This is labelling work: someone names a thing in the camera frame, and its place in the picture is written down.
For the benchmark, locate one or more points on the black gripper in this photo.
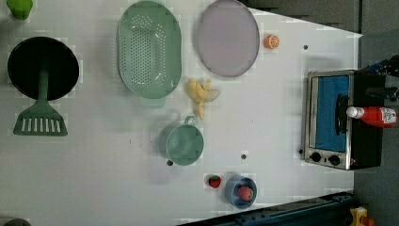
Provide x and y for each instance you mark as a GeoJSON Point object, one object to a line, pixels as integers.
{"type": "Point", "coordinates": [387, 67]}

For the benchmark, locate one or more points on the red ketchup bottle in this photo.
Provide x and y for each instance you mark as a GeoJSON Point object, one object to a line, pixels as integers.
{"type": "Point", "coordinates": [377, 116]}

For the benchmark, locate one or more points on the black toaster oven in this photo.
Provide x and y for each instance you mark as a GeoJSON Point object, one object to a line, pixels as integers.
{"type": "Point", "coordinates": [332, 139]}

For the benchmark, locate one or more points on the orange toy half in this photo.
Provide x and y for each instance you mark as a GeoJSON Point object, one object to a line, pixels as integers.
{"type": "Point", "coordinates": [271, 41]}

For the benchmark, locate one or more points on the grey round plate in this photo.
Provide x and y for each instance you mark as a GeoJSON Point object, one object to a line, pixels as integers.
{"type": "Point", "coordinates": [228, 38]}

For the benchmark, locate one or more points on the peeled toy banana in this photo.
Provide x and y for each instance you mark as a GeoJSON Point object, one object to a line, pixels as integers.
{"type": "Point", "coordinates": [201, 94]}

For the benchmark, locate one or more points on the red toy fruit in bowl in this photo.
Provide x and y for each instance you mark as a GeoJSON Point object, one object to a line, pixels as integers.
{"type": "Point", "coordinates": [245, 193]}

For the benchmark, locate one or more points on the blue small bowl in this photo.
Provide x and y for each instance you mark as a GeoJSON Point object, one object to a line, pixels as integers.
{"type": "Point", "coordinates": [231, 191]}

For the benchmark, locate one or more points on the red toy strawberry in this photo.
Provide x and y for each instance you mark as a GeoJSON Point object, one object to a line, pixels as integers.
{"type": "Point", "coordinates": [214, 181]}

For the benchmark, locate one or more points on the green oval colander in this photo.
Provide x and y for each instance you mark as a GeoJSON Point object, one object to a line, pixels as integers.
{"type": "Point", "coordinates": [149, 42]}

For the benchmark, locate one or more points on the green slotted spatula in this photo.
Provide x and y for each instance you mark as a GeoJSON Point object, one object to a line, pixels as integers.
{"type": "Point", "coordinates": [40, 119]}

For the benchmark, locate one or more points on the green toy pepper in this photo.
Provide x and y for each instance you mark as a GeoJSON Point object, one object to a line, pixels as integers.
{"type": "Point", "coordinates": [20, 9]}

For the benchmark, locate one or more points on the dark object at corner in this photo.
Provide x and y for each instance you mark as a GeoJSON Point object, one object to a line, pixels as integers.
{"type": "Point", "coordinates": [18, 222]}

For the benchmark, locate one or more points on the blue metal frame rail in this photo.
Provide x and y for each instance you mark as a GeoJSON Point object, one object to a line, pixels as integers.
{"type": "Point", "coordinates": [329, 210]}

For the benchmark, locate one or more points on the green cup with handle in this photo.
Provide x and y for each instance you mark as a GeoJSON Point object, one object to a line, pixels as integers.
{"type": "Point", "coordinates": [182, 142]}

